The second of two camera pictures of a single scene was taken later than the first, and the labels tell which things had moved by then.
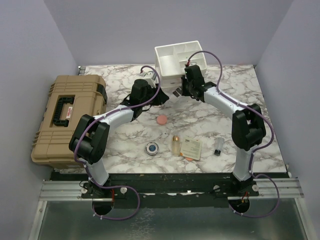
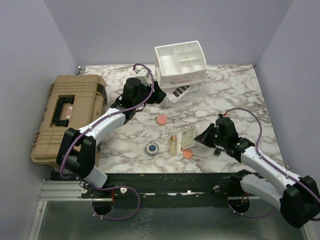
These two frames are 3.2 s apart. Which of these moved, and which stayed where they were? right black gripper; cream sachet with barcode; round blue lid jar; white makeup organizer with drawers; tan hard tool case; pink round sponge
Moved: cream sachet with barcode; right black gripper
Stayed: tan hard tool case; pink round sponge; round blue lid jar; white makeup organizer with drawers
